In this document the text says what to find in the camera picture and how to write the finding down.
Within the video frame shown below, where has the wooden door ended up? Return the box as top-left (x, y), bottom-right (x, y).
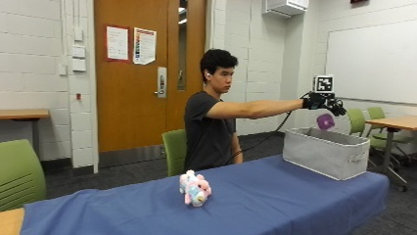
top-left (92, 0), bottom-right (210, 154)

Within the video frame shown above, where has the the person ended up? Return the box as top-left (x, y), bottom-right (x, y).
top-left (184, 48), bottom-right (306, 172)

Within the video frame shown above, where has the narrow door window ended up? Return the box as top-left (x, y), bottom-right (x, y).
top-left (176, 0), bottom-right (190, 92)

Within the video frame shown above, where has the white notice with red frame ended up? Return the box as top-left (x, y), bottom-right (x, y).
top-left (104, 24), bottom-right (132, 63)

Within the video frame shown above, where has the blue tablecloth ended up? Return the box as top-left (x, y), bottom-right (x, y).
top-left (21, 154), bottom-right (391, 235)

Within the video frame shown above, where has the black glove cable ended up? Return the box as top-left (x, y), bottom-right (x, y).
top-left (224, 92), bottom-right (312, 165)

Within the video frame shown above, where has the metal door handle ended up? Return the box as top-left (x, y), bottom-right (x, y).
top-left (152, 66), bottom-right (168, 99)

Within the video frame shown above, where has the wooden table with metal legs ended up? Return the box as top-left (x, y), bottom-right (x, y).
top-left (366, 115), bottom-right (417, 193)

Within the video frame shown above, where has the white wall switch plate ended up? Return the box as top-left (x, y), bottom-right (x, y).
top-left (71, 45), bottom-right (88, 60)
top-left (71, 58), bottom-right (88, 72)

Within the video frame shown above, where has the grey fabric storage bin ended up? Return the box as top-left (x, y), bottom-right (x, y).
top-left (282, 126), bottom-right (372, 181)

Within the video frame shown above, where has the wooden side table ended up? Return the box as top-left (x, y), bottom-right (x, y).
top-left (0, 109), bottom-right (53, 160)

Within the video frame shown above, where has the colourful paper poster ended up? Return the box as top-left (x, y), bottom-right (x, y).
top-left (132, 26), bottom-right (158, 66)

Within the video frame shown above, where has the purple soft toy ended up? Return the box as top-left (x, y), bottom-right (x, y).
top-left (316, 113), bottom-right (336, 131)

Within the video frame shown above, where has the white marker cube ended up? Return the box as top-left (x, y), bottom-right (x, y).
top-left (314, 74), bottom-right (335, 94)

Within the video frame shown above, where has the pink plush toy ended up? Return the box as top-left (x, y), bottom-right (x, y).
top-left (179, 169), bottom-right (214, 208)

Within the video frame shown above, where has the metal door kick plate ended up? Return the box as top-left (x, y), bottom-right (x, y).
top-left (98, 144), bottom-right (167, 168)

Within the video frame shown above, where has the whiteboard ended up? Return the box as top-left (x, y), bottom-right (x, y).
top-left (326, 20), bottom-right (417, 106)

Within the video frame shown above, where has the white wall unit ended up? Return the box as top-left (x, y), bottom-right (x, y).
top-left (262, 0), bottom-right (311, 20)

